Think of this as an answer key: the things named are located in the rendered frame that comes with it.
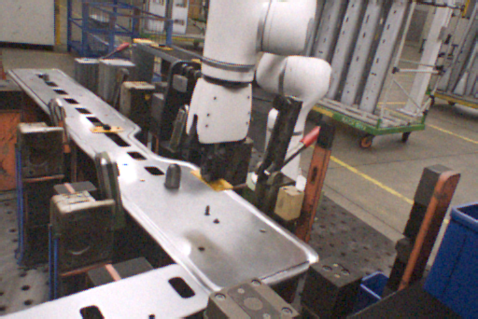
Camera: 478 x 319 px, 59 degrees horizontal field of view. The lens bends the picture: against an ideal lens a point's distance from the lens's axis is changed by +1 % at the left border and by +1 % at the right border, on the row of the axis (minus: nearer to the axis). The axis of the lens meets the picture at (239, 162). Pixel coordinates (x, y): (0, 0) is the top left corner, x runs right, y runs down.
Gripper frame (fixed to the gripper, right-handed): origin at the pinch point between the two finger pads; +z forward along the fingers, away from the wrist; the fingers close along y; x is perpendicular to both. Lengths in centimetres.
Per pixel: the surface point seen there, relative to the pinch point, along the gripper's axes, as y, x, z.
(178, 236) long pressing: 8.4, 4.5, 9.4
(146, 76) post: -34, -92, 7
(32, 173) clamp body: 19.9, -38.0, 15.5
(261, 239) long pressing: -4.2, 11.0, 9.4
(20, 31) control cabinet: -127, -706, 85
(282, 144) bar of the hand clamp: -14.2, 1.8, -3.6
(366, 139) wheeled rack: -362, -197, 99
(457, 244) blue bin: -13.8, 36.3, -2.6
